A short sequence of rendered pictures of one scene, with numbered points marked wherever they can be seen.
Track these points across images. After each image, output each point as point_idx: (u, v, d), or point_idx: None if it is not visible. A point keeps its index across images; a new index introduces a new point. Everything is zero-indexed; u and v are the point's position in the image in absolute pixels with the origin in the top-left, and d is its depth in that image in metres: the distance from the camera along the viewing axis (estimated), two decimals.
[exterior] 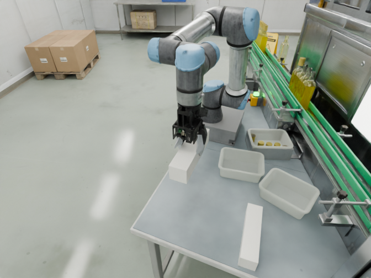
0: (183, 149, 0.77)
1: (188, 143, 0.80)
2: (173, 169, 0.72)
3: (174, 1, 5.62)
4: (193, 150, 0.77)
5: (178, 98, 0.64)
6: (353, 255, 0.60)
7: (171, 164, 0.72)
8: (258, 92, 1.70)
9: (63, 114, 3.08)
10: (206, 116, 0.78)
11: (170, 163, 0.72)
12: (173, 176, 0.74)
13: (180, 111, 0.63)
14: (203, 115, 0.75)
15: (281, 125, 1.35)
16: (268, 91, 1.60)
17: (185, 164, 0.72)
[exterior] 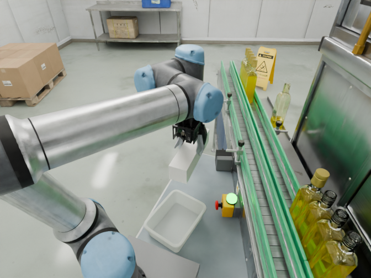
0: (183, 149, 0.77)
1: (188, 143, 0.80)
2: (173, 169, 0.72)
3: (157, 7, 4.86)
4: (193, 150, 0.77)
5: None
6: None
7: (171, 164, 0.72)
8: (234, 196, 0.94)
9: None
10: None
11: (170, 163, 0.72)
12: (173, 176, 0.74)
13: None
14: None
15: None
16: (250, 206, 0.84)
17: (185, 164, 0.72)
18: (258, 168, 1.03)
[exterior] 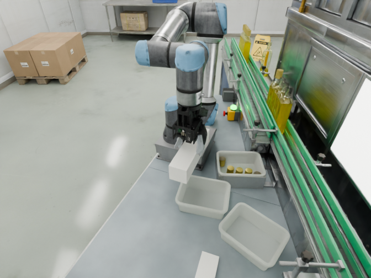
0: (183, 149, 0.77)
1: (188, 143, 0.80)
2: (173, 169, 0.72)
3: (165, 3, 5.46)
4: (193, 150, 0.77)
5: (178, 98, 0.64)
6: None
7: (171, 164, 0.72)
8: (235, 105, 1.54)
9: (40, 122, 2.92)
10: (206, 116, 0.78)
11: (170, 163, 0.72)
12: (173, 176, 0.74)
13: (180, 111, 0.63)
14: (203, 115, 0.75)
15: (255, 146, 1.19)
16: (244, 105, 1.44)
17: (185, 164, 0.72)
18: (249, 92, 1.63)
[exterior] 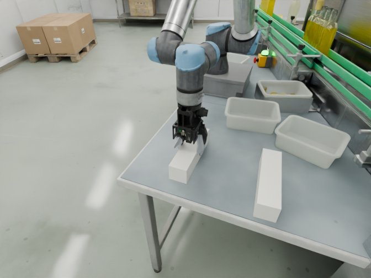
0: (183, 149, 0.77)
1: (188, 143, 0.80)
2: (173, 169, 0.72)
3: None
4: (193, 150, 0.77)
5: (178, 98, 0.64)
6: None
7: (171, 164, 0.72)
8: (266, 51, 1.52)
9: (55, 94, 2.90)
10: (206, 116, 0.78)
11: (170, 163, 0.72)
12: (173, 176, 0.74)
13: (180, 111, 0.63)
14: (203, 115, 0.75)
15: (297, 76, 1.17)
16: (278, 47, 1.42)
17: (185, 164, 0.72)
18: None
